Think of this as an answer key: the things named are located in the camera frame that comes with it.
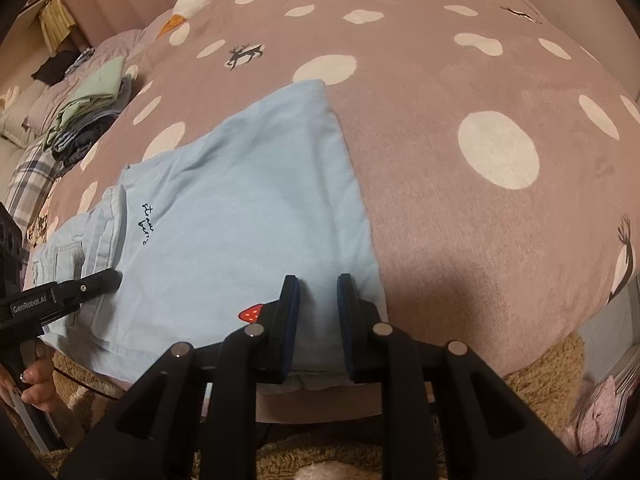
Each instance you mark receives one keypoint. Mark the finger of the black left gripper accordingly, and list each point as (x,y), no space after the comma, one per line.
(74,293)

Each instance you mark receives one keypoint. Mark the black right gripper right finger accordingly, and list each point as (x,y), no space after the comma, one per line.
(374,350)

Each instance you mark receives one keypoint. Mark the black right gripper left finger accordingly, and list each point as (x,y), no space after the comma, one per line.
(263,351)

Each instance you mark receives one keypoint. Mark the light blue denim pants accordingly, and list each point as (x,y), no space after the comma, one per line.
(205,231)

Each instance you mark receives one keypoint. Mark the person's left hand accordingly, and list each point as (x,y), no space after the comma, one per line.
(41,392)

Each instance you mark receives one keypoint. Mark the plaid blanket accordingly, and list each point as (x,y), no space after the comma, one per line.
(30,184)

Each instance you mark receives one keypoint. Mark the stack of folded clothes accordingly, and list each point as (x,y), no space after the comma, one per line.
(89,112)

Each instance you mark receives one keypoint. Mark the brown fuzzy rug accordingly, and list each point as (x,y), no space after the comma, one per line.
(342,450)

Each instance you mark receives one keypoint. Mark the pink polka dot bed cover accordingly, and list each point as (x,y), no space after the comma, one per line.
(497,160)

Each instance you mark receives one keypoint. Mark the pink quilted bag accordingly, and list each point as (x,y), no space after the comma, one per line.
(597,418)

